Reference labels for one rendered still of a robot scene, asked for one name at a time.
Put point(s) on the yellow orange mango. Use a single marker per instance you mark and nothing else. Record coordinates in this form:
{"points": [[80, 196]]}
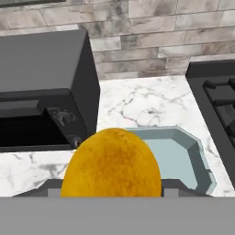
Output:
{"points": [[111, 165]]}

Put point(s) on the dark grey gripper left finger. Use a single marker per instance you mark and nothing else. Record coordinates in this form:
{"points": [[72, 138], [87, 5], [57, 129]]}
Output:
{"points": [[50, 188]]}

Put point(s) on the black hob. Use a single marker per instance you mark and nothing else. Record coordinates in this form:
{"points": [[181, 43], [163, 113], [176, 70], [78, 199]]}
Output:
{"points": [[215, 104]]}

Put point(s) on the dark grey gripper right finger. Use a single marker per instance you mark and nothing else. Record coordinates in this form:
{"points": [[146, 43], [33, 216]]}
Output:
{"points": [[177, 187]]}

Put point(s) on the dark cupboard underside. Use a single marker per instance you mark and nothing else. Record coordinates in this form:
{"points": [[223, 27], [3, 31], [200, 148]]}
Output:
{"points": [[27, 2]]}

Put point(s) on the black toaster oven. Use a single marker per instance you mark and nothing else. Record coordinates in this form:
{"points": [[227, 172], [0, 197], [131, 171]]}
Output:
{"points": [[42, 85]]}

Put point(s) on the pale blue tupperware container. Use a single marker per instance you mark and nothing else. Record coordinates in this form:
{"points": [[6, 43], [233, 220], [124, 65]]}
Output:
{"points": [[177, 153]]}

